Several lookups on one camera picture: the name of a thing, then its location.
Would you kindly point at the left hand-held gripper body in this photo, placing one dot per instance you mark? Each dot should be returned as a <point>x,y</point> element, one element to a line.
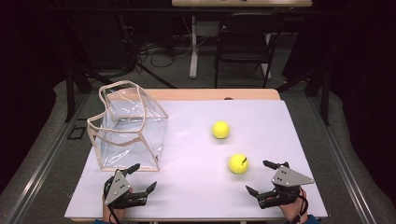
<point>117,186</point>

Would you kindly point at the black folding chair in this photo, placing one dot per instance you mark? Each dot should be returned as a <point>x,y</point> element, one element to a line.
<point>243,46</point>

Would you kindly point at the black floor outlet frame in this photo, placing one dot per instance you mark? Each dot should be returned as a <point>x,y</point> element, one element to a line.
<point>71,132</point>

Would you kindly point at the white-legged background desk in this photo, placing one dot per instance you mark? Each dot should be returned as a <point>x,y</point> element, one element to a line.
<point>194,62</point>

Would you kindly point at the black metal stand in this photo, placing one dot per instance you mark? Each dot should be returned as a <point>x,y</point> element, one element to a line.
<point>70,99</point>
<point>325,102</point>

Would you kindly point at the person's right hand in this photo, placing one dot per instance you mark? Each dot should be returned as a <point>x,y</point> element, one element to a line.
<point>292,211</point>

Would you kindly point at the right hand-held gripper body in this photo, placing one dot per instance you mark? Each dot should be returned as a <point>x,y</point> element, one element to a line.
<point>289,179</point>

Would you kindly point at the person's left hand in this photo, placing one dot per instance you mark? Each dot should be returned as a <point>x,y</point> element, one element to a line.
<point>107,214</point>

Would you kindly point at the clear plastic bag beige trim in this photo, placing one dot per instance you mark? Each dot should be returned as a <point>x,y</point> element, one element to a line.
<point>130,146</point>

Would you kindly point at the metal floor rail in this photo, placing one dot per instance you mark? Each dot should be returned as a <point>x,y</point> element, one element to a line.
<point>40,174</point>
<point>348,174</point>

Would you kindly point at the dark curtain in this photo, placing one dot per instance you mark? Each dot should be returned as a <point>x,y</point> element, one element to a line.
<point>367,77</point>
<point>25,77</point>

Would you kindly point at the white table sheet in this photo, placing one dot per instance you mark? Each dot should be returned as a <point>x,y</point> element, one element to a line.
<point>193,186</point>

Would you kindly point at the plain yellow tennis ball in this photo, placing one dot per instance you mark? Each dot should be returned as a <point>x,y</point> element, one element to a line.
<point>221,129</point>

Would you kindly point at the yellow tennis ball black mark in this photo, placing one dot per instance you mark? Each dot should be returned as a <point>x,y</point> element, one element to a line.
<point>236,166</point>

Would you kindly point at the light wooden table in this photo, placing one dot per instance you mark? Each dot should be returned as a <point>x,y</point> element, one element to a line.
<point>202,94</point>

